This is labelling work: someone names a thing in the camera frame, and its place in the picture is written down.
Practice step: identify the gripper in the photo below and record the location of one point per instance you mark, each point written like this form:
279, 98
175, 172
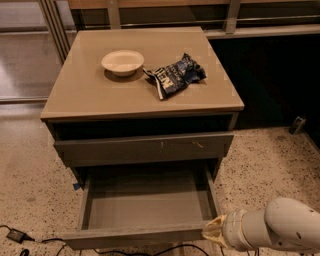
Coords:
231, 227

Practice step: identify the grey drawer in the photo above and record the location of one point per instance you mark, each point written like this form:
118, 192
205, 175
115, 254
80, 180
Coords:
143, 149
144, 204

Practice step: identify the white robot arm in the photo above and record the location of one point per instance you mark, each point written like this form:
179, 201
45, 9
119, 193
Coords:
284, 225

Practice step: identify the grey top drawer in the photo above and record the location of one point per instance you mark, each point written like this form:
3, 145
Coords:
143, 149

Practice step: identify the grey drawer cabinet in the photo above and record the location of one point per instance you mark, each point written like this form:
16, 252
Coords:
89, 102

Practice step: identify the blue tape piece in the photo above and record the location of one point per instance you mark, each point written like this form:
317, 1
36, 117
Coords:
77, 186

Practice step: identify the blue crumpled chip bag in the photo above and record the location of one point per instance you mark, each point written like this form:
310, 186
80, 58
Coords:
176, 77

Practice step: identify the white bowl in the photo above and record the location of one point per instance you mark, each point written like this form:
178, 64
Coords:
122, 63

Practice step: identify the black power adapter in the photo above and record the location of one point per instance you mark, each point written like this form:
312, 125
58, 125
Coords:
18, 236

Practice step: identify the metal railing frame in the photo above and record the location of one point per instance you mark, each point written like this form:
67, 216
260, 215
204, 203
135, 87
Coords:
220, 19

